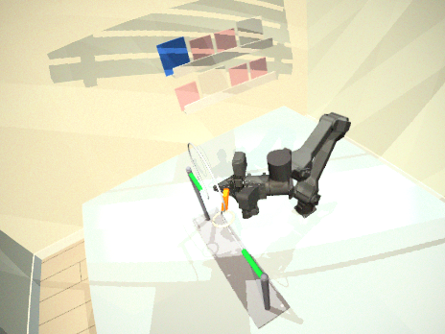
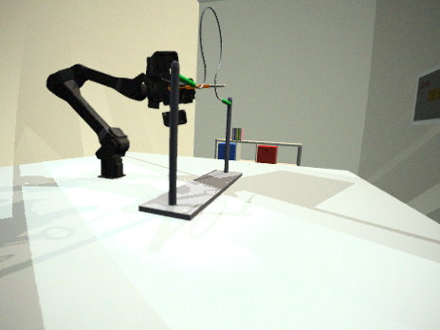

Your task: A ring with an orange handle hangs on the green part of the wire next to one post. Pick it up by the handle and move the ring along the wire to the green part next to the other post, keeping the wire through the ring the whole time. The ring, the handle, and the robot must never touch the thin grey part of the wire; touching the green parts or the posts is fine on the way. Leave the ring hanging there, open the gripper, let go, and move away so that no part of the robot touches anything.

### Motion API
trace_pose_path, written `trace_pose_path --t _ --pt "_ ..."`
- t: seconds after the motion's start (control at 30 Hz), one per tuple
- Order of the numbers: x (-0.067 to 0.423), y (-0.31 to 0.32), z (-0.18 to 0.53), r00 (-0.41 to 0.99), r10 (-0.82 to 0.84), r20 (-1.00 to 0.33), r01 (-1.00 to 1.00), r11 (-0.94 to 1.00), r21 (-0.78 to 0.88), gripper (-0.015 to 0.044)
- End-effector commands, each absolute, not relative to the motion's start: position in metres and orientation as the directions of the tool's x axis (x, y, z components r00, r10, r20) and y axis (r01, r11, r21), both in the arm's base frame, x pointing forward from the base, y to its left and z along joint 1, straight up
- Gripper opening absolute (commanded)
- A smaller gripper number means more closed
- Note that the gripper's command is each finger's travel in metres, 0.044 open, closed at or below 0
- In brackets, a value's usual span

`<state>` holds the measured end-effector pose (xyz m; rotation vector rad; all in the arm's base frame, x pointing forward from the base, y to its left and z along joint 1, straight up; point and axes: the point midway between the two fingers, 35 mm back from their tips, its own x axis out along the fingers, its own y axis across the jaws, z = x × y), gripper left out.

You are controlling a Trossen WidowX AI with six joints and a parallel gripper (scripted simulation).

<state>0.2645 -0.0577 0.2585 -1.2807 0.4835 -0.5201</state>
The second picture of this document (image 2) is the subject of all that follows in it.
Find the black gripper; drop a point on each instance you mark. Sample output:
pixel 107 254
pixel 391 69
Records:
pixel 160 91

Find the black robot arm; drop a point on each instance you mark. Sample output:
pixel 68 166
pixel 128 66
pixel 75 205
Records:
pixel 66 84

